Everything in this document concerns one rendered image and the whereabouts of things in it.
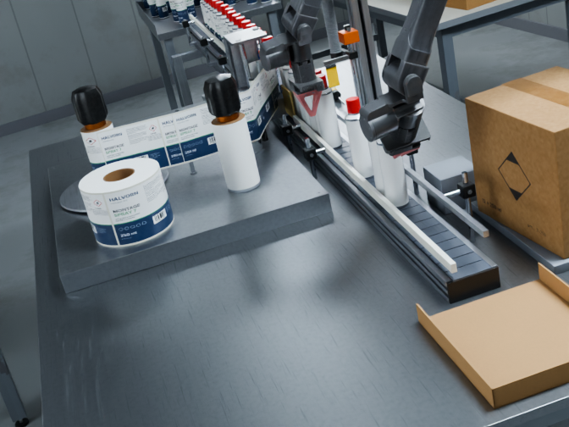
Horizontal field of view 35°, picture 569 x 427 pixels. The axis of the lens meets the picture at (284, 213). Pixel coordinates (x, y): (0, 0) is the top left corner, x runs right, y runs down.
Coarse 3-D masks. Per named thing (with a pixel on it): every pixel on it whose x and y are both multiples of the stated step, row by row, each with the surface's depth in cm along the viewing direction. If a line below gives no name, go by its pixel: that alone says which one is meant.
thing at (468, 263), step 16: (400, 208) 203; (416, 208) 202; (400, 224) 197; (416, 224) 195; (432, 224) 194; (416, 240) 188; (432, 240) 187; (448, 240) 186; (432, 256) 181; (464, 256) 178; (448, 272) 174; (464, 272) 173; (480, 272) 172
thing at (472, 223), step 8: (336, 112) 246; (344, 120) 240; (408, 168) 202; (416, 176) 197; (424, 184) 193; (432, 192) 190; (440, 192) 188; (440, 200) 186; (448, 200) 184; (456, 208) 179; (464, 216) 176; (472, 224) 173; (480, 224) 172; (480, 232) 170; (488, 232) 169
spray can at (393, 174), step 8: (384, 152) 198; (384, 160) 199; (392, 160) 198; (400, 160) 199; (384, 168) 200; (392, 168) 199; (400, 168) 200; (384, 176) 201; (392, 176) 200; (400, 176) 200; (384, 184) 202; (392, 184) 201; (400, 184) 201; (392, 192) 202; (400, 192) 202; (392, 200) 203; (400, 200) 203; (408, 200) 204
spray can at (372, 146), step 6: (372, 144) 203; (372, 150) 204; (372, 156) 205; (372, 162) 206; (378, 162) 204; (378, 168) 205; (378, 174) 206; (378, 180) 207; (378, 186) 208; (384, 192) 208
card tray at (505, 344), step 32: (512, 288) 173; (544, 288) 171; (448, 320) 167; (480, 320) 165; (512, 320) 163; (544, 320) 161; (448, 352) 158; (480, 352) 157; (512, 352) 155; (544, 352) 153; (480, 384) 146; (512, 384) 142; (544, 384) 144
